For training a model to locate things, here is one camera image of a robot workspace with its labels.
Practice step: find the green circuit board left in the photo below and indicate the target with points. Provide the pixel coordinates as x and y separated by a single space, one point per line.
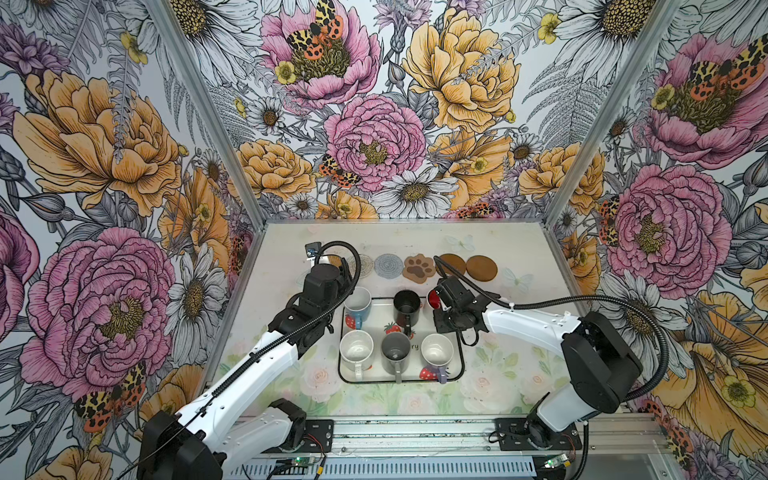
297 462

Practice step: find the scratched brown round coaster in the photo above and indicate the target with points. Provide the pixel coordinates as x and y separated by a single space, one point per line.
455 261

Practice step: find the blue mug white inside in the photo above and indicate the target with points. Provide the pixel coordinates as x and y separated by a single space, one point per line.
357 307

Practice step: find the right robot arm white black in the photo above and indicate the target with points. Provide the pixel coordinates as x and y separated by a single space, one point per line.
601 366

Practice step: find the black mug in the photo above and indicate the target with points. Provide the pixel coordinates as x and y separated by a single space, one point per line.
407 305

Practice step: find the aluminium frame rail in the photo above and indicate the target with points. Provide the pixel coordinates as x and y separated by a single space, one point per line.
431 435

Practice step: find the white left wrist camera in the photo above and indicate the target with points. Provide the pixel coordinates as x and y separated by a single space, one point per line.
312 249

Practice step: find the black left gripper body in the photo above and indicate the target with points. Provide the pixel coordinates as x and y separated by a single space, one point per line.
344 281

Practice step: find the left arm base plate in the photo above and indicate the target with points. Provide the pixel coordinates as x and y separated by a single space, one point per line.
308 436

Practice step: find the plain brown round coaster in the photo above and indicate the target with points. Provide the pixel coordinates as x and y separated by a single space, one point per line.
481 268

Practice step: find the white strawberry tray black rim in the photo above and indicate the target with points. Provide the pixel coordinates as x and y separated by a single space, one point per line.
380 351

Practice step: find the green circuit board right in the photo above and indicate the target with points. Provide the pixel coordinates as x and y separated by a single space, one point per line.
559 461

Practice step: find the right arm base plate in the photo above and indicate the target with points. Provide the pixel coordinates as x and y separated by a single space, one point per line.
518 434

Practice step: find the grey mug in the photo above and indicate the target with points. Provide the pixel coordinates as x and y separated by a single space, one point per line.
395 350

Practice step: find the white mug red inside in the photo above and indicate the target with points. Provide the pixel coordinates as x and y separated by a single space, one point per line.
433 300

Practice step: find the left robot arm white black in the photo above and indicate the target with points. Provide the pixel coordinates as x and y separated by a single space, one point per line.
198 441

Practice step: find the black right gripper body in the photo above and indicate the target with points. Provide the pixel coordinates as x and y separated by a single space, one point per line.
449 321

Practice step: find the grey woven round coaster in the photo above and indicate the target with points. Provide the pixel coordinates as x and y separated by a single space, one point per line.
388 266

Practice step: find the white mug purple handle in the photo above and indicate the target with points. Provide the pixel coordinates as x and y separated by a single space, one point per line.
437 352

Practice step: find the green circuit board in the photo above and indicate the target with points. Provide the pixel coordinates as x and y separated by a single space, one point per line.
559 461
297 462

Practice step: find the cork paw print coaster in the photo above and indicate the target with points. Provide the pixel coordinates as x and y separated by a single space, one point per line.
418 268

